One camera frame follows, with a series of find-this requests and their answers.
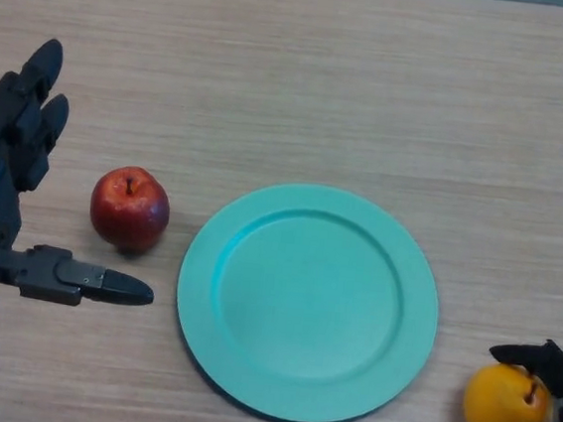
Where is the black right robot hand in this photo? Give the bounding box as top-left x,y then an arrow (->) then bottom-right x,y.
472,332 -> 563,422

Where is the green round plate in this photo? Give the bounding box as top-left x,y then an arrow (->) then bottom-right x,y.
164,172 -> 451,422

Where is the yellow pear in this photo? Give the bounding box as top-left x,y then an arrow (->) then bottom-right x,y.
461,359 -> 559,422

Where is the red apple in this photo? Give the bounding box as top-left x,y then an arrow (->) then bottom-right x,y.
85,162 -> 175,257

